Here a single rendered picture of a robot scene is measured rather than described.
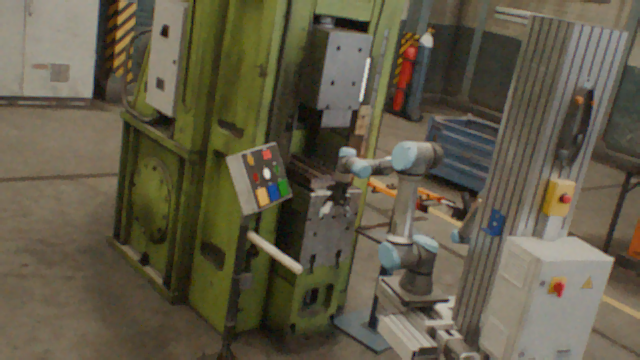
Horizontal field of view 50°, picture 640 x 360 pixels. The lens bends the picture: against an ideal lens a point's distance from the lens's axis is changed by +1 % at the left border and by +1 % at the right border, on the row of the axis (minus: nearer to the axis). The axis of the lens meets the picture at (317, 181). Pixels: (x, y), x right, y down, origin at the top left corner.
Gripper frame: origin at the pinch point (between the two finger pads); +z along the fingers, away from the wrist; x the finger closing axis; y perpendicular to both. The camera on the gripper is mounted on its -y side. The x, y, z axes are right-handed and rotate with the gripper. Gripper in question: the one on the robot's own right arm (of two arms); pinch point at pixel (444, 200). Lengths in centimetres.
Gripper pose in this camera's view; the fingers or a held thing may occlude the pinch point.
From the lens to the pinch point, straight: 402.6
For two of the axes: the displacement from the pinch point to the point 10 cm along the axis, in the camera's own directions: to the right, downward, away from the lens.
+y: -1.7, 9.4, 3.0
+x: 7.0, -0.9, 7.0
